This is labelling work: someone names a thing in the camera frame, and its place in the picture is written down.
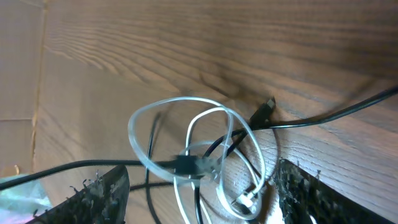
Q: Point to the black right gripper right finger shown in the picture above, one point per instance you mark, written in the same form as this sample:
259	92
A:
303	198

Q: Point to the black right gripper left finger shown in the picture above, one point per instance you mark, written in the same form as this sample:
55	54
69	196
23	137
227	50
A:
103	201

